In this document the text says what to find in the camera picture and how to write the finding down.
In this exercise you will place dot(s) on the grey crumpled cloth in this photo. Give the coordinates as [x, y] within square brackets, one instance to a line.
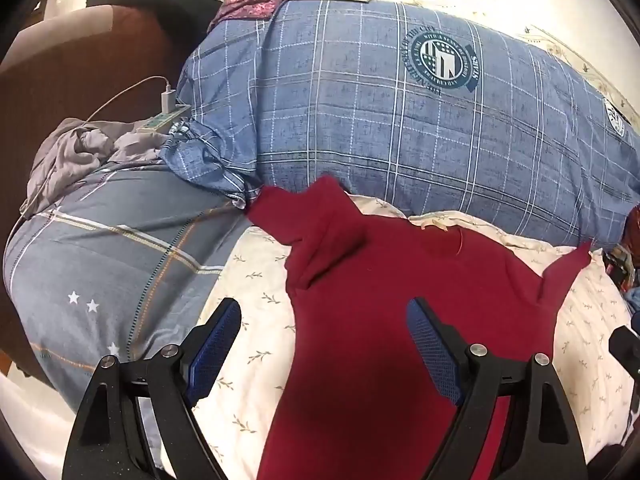
[75, 155]

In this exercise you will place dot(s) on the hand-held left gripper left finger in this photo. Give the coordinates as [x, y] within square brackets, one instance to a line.
[216, 347]

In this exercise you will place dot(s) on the white charger plug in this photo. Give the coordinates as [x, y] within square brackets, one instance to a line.
[167, 98]

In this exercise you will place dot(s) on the cream leaf print bedsheet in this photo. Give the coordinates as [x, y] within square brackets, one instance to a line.
[260, 320]

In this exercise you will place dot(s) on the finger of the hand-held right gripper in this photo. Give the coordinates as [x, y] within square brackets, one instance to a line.
[626, 347]

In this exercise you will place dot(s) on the grey plaid star print pillow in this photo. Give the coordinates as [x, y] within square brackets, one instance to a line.
[125, 250]

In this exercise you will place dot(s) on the brown headboard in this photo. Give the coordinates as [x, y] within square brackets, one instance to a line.
[75, 70]

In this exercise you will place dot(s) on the blue plaid quilt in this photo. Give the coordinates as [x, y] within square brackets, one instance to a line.
[350, 110]

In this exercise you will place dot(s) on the red knit garment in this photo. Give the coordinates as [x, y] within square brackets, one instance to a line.
[380, 280]

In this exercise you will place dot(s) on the multicoloured cloth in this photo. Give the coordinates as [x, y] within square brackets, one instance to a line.
[620, 267]

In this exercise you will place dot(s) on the black cloth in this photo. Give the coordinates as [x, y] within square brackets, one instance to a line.
[165, 2]

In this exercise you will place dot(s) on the white power strip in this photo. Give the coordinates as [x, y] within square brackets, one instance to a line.
[160, 122]

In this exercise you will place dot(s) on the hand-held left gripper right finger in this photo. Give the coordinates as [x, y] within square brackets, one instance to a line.
[431, 355]

